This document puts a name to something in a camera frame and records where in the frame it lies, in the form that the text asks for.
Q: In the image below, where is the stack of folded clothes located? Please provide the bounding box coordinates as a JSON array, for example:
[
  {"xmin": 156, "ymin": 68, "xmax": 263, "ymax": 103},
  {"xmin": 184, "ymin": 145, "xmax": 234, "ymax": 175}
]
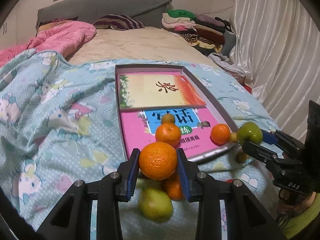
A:
[{"xmin": 162, "ymin": 9, "xmax": 236, "ymax": 56}]

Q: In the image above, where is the green lime fruit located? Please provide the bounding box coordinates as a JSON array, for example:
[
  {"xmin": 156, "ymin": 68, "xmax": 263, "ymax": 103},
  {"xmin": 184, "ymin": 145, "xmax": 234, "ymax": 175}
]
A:
[{"xmin": 237, "ymin": 121, "xmax": 263, "ymax": 146}]

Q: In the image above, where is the striped purple pillow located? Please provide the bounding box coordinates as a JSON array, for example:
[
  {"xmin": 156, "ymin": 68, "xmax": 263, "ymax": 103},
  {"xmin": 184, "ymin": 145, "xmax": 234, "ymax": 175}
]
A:
[{"xmin": 93, "ymin": 14, "xmax": 144, "ymax": 31}]

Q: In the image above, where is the light blue cartoon quilt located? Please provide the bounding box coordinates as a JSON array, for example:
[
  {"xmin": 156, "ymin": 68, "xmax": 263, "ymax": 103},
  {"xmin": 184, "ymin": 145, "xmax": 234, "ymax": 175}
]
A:
[{"xmin": 1, "ymin": 49, "xmax": 278, "ymax": 239}]

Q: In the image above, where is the large green guava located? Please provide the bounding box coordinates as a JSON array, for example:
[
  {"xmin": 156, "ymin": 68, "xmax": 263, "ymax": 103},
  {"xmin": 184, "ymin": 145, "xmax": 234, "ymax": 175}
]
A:
[{"xmin": 137, "ymin": 179, "xmax": 174, "ymax": 223}]

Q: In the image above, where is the brown longan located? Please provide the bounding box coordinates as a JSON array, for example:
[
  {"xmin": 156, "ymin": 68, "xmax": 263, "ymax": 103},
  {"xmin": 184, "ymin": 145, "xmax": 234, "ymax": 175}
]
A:
[
  {"xmin": 229, "ymin": 132, "xmax": 238, "ymax": 143},
  {"xmin": 236, "ymin": 152, "xmax": 248, "ymax": 164}
]

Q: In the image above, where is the brown longan fruit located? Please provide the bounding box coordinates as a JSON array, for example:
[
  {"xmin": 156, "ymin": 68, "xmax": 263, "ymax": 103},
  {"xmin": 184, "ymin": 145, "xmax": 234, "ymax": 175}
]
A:
[{"xmin": 161, "ymin": 113, "xmax": 175, "ymax": 124}]

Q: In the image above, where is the pink exercise book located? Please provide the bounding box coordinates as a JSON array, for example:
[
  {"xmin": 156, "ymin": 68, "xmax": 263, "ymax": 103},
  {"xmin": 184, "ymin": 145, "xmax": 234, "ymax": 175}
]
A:
[{"xmin": 120, "ymin": 108, "xmax": 221, "ymax": 160}]

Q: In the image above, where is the large orange tangerine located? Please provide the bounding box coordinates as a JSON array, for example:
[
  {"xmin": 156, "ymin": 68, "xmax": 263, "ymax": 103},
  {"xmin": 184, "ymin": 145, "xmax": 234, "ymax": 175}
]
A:
[{"xmin": 139, "ymin": 142, "xmax": 177, "ymax": 181}]

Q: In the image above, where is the pink quilt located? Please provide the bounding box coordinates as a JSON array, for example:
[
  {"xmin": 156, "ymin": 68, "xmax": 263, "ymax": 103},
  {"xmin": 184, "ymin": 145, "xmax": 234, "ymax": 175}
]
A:
[{"xmin": 1, "ymin": 21, "xmax": 97, "ymax": 66}]

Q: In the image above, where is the white wardrobe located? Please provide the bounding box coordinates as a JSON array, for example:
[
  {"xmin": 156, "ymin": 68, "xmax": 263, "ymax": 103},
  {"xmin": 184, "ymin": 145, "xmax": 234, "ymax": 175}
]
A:
[{"xmin": 0, "ymin": 5, "xmax": 17, "ymax": 50}]

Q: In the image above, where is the cream orange book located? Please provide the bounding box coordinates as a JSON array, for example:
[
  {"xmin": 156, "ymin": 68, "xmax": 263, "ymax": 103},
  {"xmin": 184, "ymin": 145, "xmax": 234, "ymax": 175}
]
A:
[{"xmin": 118, "ymin": 73, "xmax": 206, "ymax": 109}]

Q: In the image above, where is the shallow grey cardboard box tray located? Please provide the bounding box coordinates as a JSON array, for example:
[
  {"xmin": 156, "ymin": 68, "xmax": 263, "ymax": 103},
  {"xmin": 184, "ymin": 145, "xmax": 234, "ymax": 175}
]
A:
[{"xmin": 116, "ymin": 64, "xmax": 238, "ymax": 164}]

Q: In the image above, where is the beige bed sheet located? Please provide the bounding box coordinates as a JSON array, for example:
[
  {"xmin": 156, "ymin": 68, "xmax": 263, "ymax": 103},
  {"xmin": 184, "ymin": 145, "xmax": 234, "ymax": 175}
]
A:
[{"xmin": 68, "ymin": 27, "xmax": 215, "ymax": 67}]

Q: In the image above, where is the grey padded headboard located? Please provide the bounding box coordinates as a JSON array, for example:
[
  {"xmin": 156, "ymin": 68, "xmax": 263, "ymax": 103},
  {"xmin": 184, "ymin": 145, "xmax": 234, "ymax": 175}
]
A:
[{"xmin": 36, "ymin": 0, "xmax": 172, "ymax": 29}]

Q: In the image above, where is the white satin curtain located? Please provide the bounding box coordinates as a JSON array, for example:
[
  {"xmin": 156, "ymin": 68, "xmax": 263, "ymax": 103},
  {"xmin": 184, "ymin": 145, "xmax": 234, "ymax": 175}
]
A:
[{"xmin": 231, "ymin": 0, "xmax": 319, "ymax": 140}]

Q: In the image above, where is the small orange tangerine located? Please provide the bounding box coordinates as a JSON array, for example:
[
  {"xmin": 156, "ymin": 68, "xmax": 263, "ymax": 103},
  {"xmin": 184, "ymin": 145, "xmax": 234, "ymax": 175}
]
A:
[{"xmin": 210, "ymin": 124, "xmax": 231, "ymax": 145}]

